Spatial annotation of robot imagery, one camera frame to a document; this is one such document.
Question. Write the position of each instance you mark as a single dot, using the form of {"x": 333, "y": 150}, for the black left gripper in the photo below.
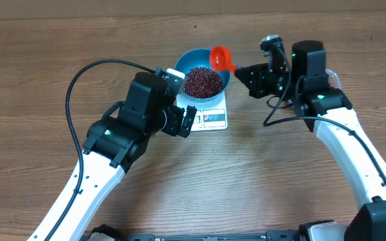
{"x": 176, "y": 116}

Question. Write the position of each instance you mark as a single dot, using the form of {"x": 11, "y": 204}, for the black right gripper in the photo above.
{"x": 258, "y": 80}

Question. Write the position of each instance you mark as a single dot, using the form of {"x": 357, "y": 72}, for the red measuring scoop blue handle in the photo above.
{"x": 220, "y": 59}

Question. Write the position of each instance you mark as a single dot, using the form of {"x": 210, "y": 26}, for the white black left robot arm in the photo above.
{"x": 112, "y": 144}

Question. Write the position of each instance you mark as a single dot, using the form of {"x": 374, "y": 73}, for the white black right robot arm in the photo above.
{"x": 329, "y": 114}

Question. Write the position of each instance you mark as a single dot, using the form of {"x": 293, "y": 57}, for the white kitchen scale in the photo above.
{"x": 211, "y": 114}

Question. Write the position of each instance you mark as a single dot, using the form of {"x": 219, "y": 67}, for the blue bowl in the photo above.
{"x": 200, "y": 58}

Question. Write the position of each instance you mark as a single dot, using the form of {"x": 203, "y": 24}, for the red beans in bowl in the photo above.
{"x": 203, "y": 82}

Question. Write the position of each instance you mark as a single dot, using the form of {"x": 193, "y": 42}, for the clear plastic container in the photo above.
{"x": 333, "y": 79}

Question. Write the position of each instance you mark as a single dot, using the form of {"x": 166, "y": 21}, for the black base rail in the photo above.
{"x": 213, "y": 237}

